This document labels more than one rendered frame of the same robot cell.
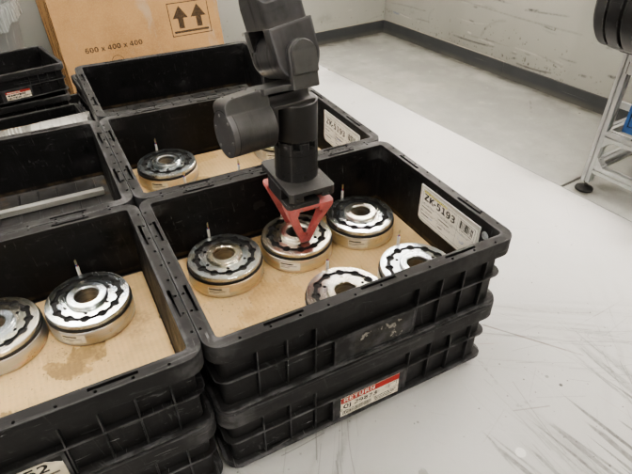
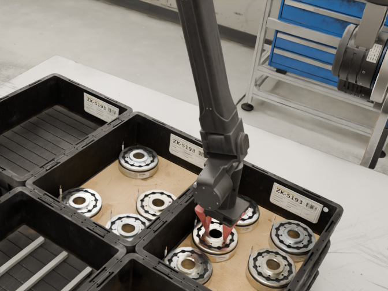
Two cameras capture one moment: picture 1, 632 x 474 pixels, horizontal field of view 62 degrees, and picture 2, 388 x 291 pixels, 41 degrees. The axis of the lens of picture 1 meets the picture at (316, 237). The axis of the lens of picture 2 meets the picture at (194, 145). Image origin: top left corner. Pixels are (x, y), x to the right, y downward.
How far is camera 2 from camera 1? 0.66 m
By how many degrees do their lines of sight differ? 27
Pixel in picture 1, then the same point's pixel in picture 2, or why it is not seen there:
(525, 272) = not seen: hidden behind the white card
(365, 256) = (253, 235)
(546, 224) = (300, 171)
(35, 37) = not seen: outside the picture
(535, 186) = (279, 144)
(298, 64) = (244, 148)
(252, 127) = (225, 190)
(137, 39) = not seen: outside the picture
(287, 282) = (226, 269)
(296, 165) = (231, 199)
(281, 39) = (234, 137)
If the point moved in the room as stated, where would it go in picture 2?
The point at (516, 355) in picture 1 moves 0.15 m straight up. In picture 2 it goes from (333, 264) to (350, 223)
